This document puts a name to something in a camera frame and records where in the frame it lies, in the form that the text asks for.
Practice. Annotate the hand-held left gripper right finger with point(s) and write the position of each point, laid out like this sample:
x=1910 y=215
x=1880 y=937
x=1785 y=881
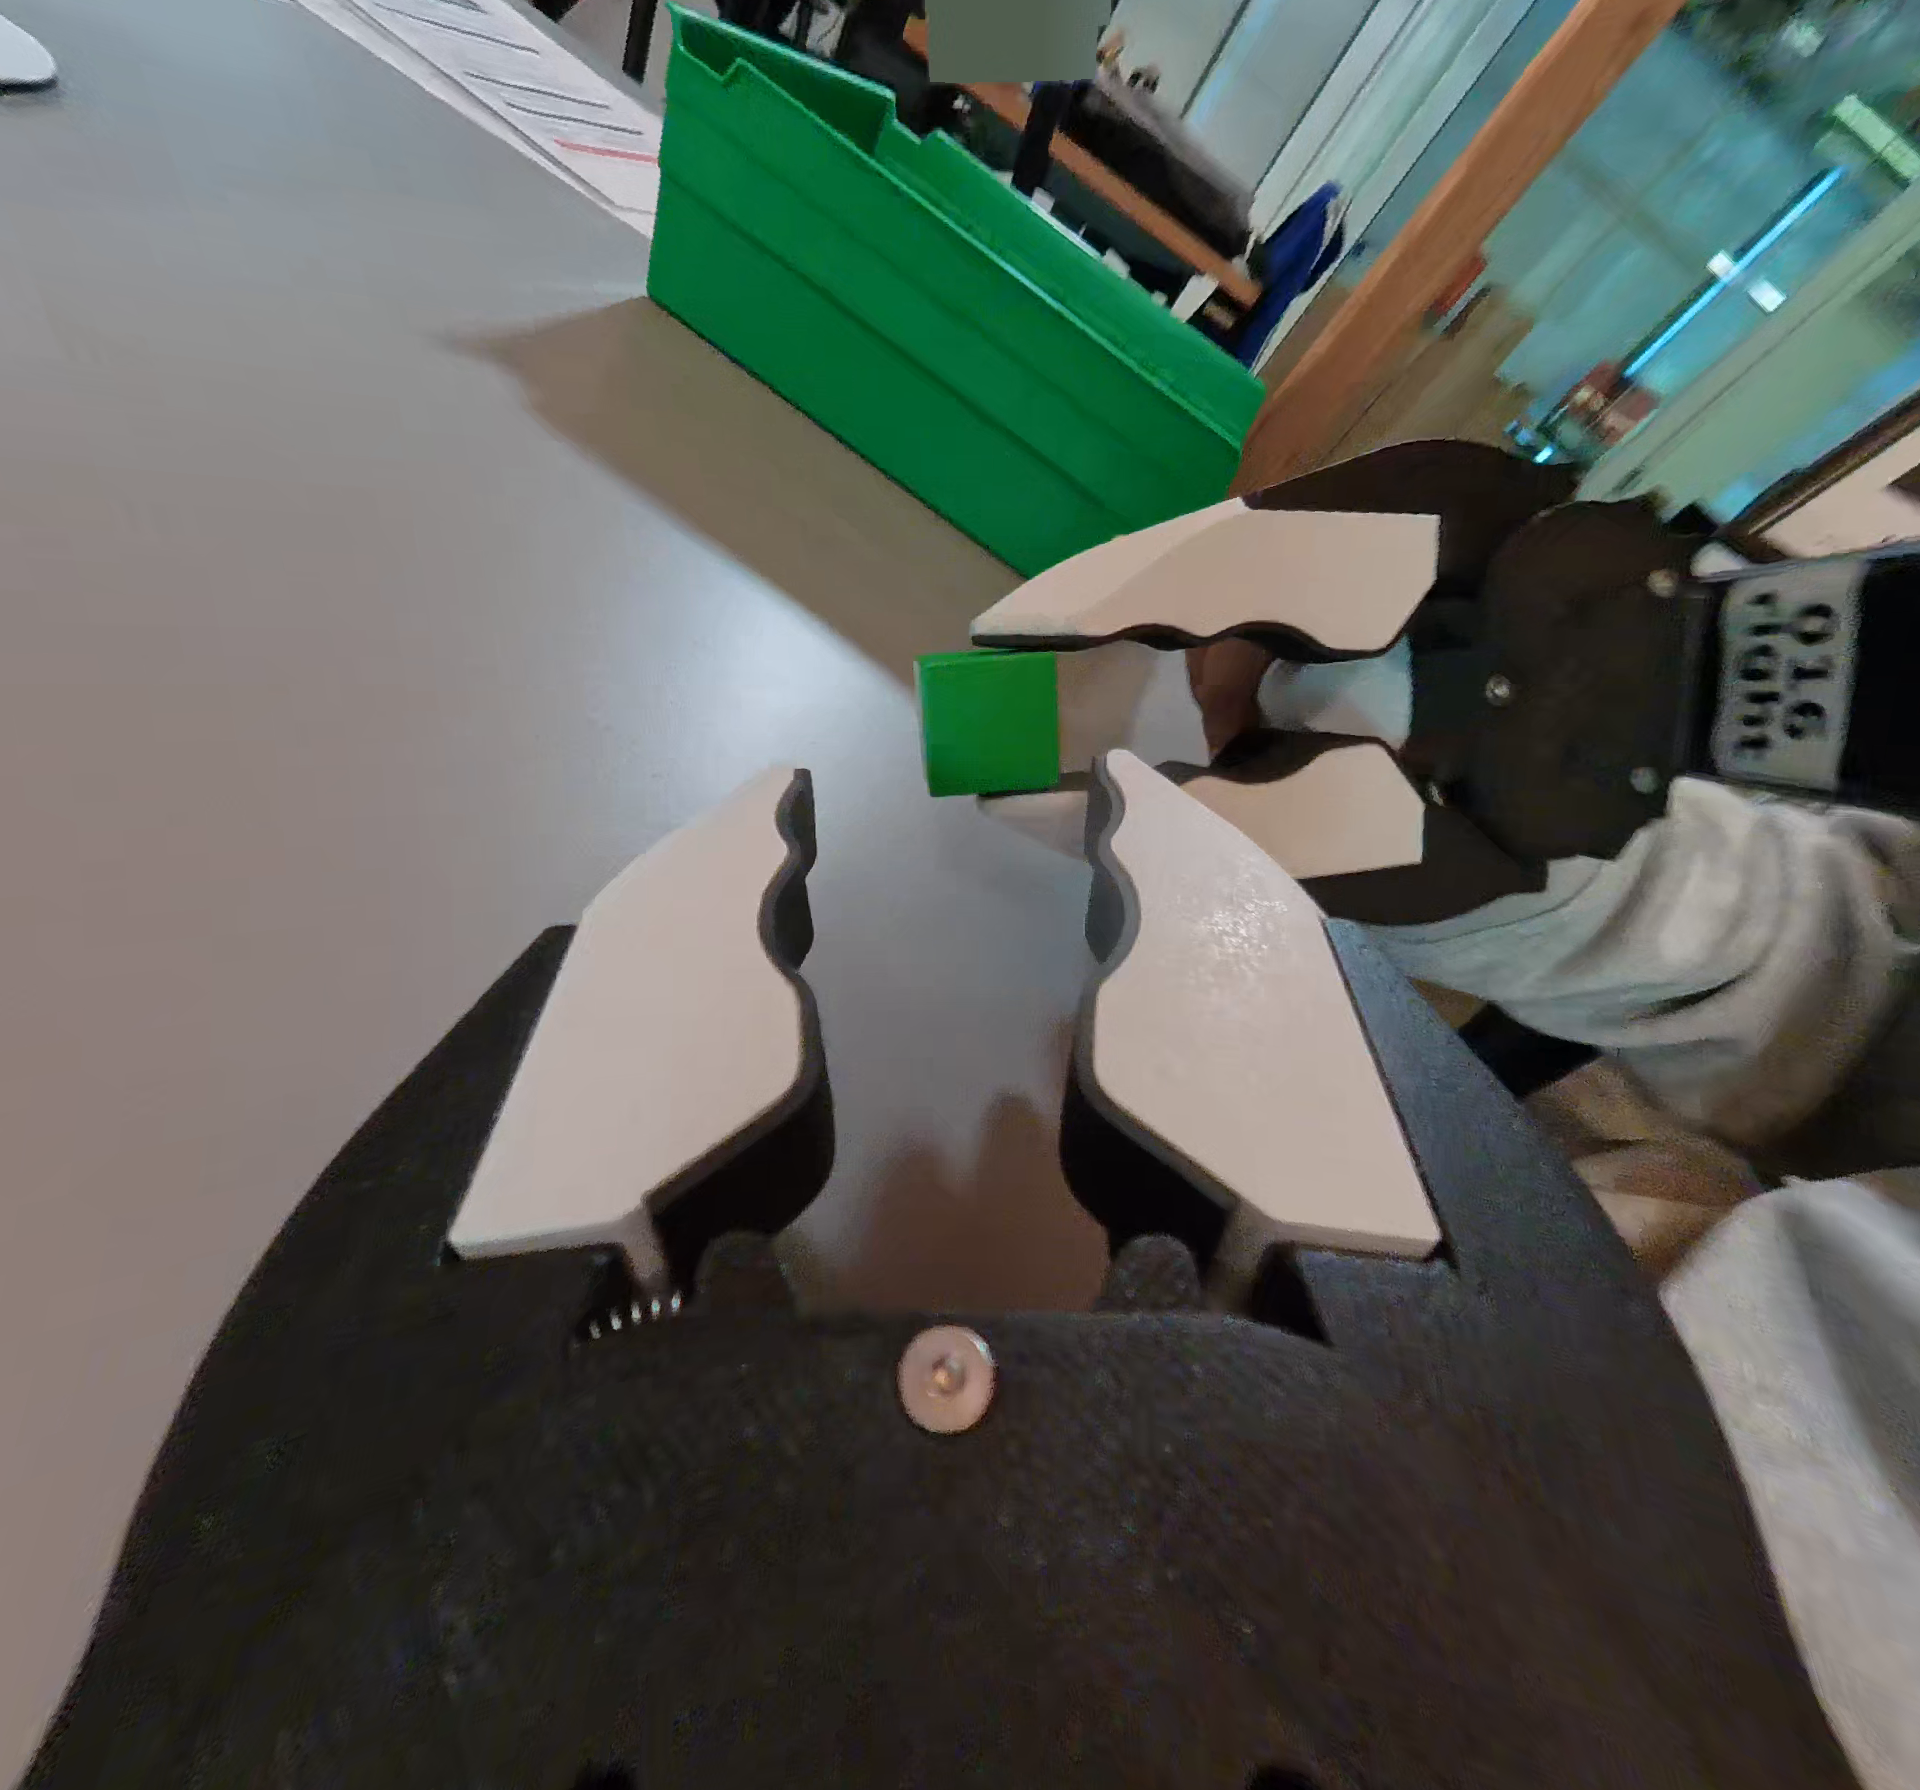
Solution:
x=1247 y=1040

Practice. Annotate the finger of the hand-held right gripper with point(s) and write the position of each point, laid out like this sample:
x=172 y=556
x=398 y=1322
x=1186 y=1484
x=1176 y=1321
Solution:
x=1334 y=816
x=1247 y=577

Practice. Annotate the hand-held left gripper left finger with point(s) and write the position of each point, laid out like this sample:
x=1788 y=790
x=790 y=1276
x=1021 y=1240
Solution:
x=660 y=1040

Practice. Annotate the green cube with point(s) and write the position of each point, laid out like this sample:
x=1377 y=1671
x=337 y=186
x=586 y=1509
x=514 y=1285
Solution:
x=991 y=724

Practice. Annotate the green storage bin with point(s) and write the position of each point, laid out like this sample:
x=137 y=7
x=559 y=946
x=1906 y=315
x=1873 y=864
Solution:
x=900 y=321

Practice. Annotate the person's right forearm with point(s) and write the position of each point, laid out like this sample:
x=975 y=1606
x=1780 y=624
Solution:
x=1724 y=952

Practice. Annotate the person's right hand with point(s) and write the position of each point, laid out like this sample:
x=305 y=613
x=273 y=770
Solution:
x=1229 y=703

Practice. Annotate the blue cloth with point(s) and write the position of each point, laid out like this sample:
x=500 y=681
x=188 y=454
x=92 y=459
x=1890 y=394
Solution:
x=1297 y=268

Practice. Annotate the wooden table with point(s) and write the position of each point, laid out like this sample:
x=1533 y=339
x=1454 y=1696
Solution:
x=1141 y=192

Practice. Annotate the black bag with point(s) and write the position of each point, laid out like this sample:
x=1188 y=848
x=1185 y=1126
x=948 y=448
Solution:
x=1170 y=164

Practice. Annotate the person's beige pants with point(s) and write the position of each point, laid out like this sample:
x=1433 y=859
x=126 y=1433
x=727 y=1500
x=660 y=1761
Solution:
x=1651 y=1160

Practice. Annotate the printed paper sheet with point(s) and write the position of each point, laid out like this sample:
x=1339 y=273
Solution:
x=450 y=51

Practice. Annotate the white rounded object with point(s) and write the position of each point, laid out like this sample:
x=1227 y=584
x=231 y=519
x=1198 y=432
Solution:
x=23 y=55

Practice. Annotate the wooden post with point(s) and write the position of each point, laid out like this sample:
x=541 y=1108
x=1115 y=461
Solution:
x=1499 y=170

